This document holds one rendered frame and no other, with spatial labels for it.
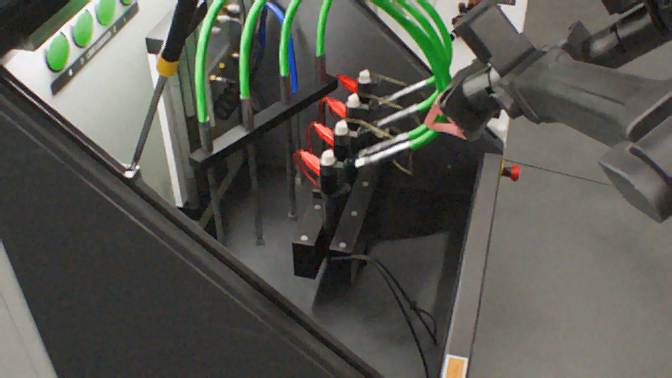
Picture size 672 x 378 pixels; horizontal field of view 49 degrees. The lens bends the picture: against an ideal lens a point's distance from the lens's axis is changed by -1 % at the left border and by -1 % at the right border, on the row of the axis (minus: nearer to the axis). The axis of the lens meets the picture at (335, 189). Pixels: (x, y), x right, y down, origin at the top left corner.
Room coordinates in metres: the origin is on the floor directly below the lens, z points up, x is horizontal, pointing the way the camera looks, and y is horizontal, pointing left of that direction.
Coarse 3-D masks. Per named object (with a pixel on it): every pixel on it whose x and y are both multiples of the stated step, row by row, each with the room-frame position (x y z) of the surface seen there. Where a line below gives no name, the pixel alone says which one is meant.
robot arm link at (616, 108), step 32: (544, 64) 0.66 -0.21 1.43; (576, 64) 0.60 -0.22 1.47; (512, 96) 0.69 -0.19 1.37; (544, 96) 0.60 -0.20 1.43; (576, 96) 0.52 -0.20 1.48; (608, 96) 0.47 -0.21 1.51; (640, 96) 0.43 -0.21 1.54; (576, 128) 0.55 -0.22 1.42; (608, 128) 0.46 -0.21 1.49; (640, 128) 0.40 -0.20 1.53; (608, 160) 0.39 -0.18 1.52; (640, 160) 0.36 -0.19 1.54; (640, 192) 0.34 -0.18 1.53
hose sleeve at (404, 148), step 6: (402, 144) 0.87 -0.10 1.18; (408, 144) 0.86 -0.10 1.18; (384, 150) 0.88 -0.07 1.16; (390, 150) 0.87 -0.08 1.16; (396, 150) 0.86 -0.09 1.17; (402, 150) 0.86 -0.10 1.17; (408, 150) 0.86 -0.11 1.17; (414, 150) 0.86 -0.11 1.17; (372, 156) 0.88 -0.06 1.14; (378, 156) 0.87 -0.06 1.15; (384, 156) 0.87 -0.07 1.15; (390, 156) 0.86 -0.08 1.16; (396, 156) 0.86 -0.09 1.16; (366, 162) 0.88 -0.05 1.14; (372, 162) 0.87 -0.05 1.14; (378, 162) 0.87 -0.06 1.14; (384, 162) 0.87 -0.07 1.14
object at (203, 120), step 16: (224, 0) 0.94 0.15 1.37; (368, 0) 0.88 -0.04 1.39; (384, 0) 0.87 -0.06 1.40; (208, 16) 0.94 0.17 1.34; (400, 16) 0.87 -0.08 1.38; (208, 32) 0.94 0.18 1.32; (416, 32) 0.86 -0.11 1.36; (432, 48) 0.85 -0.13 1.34; (448, 80) 0.85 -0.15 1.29; (416, 144) 0.86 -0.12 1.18
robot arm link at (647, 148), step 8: (656, 128) 0.37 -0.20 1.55; (664, 128) 0.37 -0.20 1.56; (648, 136) 0.37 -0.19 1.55; (656, 136) 0.36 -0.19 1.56; (664, 136) 0.36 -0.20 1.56; (640, 144) 0.36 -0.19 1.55; (648, 144) 0.36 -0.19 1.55; (656, 144) 0.36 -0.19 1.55; (664, 144) 0.35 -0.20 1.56; (632, 152) 0.38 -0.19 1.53; (640, 152) 0.36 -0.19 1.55; (648, 152) 0.35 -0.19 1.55; (656, 152) 0.35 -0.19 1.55; (664, 152) 0.35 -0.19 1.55; (648, 160) 0.35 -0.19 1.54; (656, 160) 0.35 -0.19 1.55; (664, 160) 0.34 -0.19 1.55; (656, 168) 0.35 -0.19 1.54; (664, 168) 0.34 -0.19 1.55; (664, 176) 0.34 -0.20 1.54
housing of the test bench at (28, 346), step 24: (0, 240) 0.66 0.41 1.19; (0, 264) 0.66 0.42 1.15; (0, 288) 0.66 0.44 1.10; (0, 312) 0.67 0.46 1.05; (24, 312) 0.66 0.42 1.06; (0, 336) 0.67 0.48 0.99; (24, 336) 0.66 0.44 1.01; (0, 360) 0.68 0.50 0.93; (24, 360) 0.67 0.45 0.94; (48, 360) 0.66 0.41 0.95
